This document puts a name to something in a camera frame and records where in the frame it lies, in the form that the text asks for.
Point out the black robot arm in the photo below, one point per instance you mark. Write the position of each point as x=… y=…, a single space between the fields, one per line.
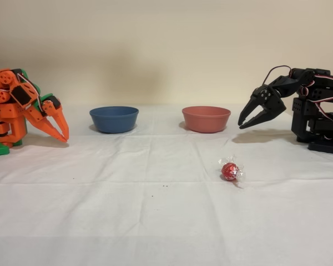
x=322 y=127

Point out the blue bowl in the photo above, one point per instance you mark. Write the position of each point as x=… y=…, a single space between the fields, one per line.
x=113 y=120

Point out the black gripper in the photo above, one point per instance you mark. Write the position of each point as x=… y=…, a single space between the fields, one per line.
x=270 y=106

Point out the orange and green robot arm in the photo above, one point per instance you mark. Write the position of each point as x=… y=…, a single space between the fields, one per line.
x=14 y=110

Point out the white tablecloth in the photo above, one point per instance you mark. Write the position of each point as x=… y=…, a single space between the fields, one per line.
x=155 y=221

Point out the red candy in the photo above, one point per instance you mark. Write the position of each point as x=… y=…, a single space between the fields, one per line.
x=229 y=170

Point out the red bowl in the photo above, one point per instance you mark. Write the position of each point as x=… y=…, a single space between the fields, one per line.
x=205 y=119

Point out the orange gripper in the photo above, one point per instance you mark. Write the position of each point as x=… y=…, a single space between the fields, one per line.
x=50 y=113

